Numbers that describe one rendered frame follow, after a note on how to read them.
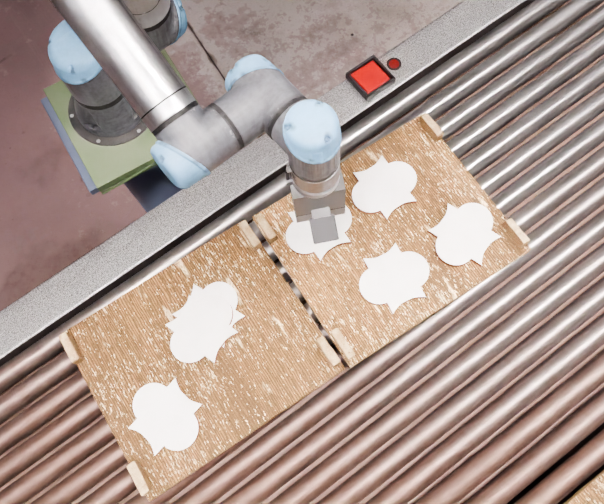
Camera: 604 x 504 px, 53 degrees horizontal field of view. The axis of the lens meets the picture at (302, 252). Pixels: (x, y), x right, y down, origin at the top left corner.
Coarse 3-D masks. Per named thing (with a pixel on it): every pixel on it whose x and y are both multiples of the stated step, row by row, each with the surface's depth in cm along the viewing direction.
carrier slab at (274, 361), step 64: (192, 256) 117; (256, 256) 116; (128, 320) 114; (256, 320) 113; (128, 384) 110; (192, 384) 110; (256, 384) 109; (320, 384) 108; (128, 448) 107; (192, 448) 106
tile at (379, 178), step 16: (384, 160) 120; (368, 176) 119; (384, 176) 119; (400, 176) 119; (416, 176) 119; (352, 192) 118; (368, 192) 118; (384, 192) 118; (400, 192) 118; (368, 208) 117; (384, 208) 117
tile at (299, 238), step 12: (336, 216) 117; (348, 216) 117; (288, 228) 117; (300, 228) 117; (348, 228) 116; (288, 240) 116; (300, 240) 116; (312, 240) 116; (336, 240) 115; (348, 240) 115; (300, 252) 115; (312, 252) 115; (324, 252) 115
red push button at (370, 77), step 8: (368, 64) 129; (376, 64) 129; (360, 72) 128; (368, 72) 128; (376, 72) 128; (384, 72) 128; (360, 80) 128; (368, 80) 128; (376, 80) 128; (384, 80) 128; (368, 88) 127; (376, 88) 127
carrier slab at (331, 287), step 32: (416, 128) 123; (352, 160) 122; (416, 160) 121; (448, 160) 120; (416, 192) 119; (448, 192) 118; (480, 192) 118; (256, 224) 119; (288, 224) 118; (352, 224) 117; (384, 224) 117; (416, 224) 117; (288, 256) 116; (352, 256) 115; (512, 256) 114; (320, 288) 114; (352, 288) 113; (448, 288) 113; (320, 320) 112; (352, 320) 112; (384, 320) 111; (416, 320) 111
